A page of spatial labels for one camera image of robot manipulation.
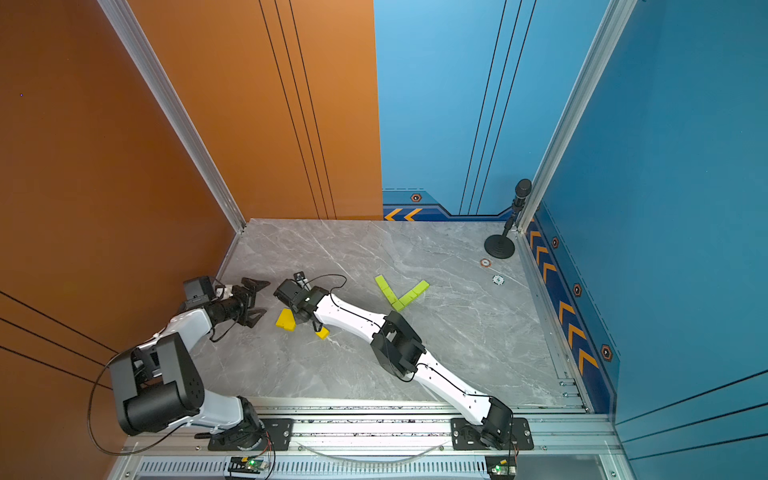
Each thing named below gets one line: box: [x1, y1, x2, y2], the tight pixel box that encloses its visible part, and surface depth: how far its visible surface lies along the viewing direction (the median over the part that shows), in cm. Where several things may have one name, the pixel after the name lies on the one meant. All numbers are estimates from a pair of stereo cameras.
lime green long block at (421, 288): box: [412, 280, 431, 297], surface depth 103 cm
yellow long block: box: [275, 308, 297, 332], surface depth 94 cm
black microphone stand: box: [484, 178, 532, 259], surface depth 114 cm
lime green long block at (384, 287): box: [375, 274, 395, 299], surface depth 102 cm
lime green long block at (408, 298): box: [398, 290, 418, 307], surface depth 100 cm
